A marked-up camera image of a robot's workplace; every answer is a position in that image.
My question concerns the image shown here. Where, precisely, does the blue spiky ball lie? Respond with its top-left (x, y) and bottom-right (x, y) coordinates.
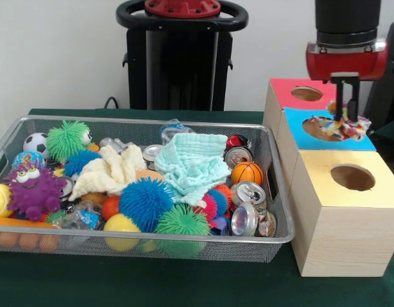
top-left (118, 177), bottom-right (176, 233)

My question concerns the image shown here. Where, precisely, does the multicoloured knotted rag toy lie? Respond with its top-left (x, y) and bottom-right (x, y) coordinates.
top-left (311, 100), bottom-right (372, 141)

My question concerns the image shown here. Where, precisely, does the green spiky ball with eyes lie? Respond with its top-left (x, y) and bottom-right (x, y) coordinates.
top-left (45, 120), bottom-right (93, 161)

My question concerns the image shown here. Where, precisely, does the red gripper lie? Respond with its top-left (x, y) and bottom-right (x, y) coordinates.
top-left (304, 41), bottom-right (390, 124)

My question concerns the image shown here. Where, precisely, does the dark green table cloth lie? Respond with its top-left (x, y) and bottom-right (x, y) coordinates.
top-left (374, 117), bottom-right (394, 141)
top-left (0, 107), bottom-right (394, 307)

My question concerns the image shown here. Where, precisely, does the orange toy building block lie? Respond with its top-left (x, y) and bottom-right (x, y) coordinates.
top-left (0, 216), bottom-right (63, 252)

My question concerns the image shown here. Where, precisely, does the shallow silver mesh bin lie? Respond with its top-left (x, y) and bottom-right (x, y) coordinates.
top-left (0, 115), bottom-right (296, 264)

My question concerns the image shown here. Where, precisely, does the small soccer ball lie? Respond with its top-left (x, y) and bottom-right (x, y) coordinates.
top-left (22, 132), bottom-right (48, 154)

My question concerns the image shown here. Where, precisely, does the cream cloth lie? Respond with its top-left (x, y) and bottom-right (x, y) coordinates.
top-left (68, 143), bottom-right (147, 202)

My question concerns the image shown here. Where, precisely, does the mint green cloth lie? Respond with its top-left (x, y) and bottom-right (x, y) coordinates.
top-left (154, 132), bottom-right (233, 205)

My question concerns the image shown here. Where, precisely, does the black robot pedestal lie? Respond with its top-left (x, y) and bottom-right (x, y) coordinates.
top-left (115, 0), bottom-right (249, 111)

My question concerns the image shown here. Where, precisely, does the purple spiky monster toy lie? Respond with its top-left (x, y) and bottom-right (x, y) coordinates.
top-left (3, 161), bottom-right (69, 222)

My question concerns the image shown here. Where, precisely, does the silver drink can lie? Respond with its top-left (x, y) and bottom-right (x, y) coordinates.
top-left (231, 201), bottom-right (277, 238)

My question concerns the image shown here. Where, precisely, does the small orange basketball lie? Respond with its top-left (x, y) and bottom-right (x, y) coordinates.
top-left (231, 162), bottom-right (264, 185)

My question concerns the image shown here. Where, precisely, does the wooden box with three holes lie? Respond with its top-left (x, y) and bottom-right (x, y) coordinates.
top-left (262, 77), bottom-right (394, 278)

